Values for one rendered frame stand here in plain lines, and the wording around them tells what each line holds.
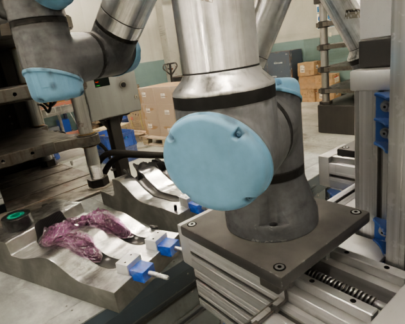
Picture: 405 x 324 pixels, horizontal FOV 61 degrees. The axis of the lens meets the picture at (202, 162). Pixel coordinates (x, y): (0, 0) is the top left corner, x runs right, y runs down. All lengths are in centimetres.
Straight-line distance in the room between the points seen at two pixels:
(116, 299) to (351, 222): 51
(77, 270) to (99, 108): 104
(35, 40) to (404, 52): 49
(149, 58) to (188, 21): 871
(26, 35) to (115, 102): 133
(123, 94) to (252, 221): 143
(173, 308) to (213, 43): 88
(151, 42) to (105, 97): 740
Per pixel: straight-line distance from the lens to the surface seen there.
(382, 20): 65
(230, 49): 35
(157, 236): 92
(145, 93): 565
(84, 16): 842
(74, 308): 91
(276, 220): 53
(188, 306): 114
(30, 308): 98
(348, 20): 101
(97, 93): 179
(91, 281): 88
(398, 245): 64
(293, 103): 50
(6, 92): 159
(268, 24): 84
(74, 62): 54
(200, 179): 36
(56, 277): 96
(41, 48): 52
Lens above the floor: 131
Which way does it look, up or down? 17 degrees down
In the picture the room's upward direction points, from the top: 8 degrees counter-clockwise
